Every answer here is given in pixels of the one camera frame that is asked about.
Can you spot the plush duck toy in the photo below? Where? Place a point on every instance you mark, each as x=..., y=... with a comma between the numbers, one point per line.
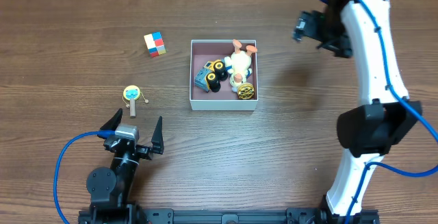
x=237, y=65

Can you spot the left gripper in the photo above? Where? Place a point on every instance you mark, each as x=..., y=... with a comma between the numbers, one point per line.
x=135, y=149

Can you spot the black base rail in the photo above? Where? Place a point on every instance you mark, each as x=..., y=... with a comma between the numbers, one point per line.
x=170, y=216

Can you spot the wooden cat rattle drum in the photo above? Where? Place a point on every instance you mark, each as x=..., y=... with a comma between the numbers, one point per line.
x=130, y=95

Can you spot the white box, maroon inside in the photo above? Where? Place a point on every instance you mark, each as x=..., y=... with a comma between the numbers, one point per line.
x=225, y=98

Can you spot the multicolour puzzle cube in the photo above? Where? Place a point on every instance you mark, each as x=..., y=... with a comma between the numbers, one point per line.
x=155, y=44

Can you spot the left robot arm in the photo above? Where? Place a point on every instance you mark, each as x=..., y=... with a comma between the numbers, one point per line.
x=109, y=187

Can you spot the yellow grey toy truck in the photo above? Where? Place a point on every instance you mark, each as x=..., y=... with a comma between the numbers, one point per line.
x=211, y=75

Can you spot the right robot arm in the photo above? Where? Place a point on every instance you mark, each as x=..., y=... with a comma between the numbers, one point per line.
x=360, y=29

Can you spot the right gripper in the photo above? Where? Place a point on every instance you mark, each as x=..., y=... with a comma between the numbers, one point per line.
x=328, y=40

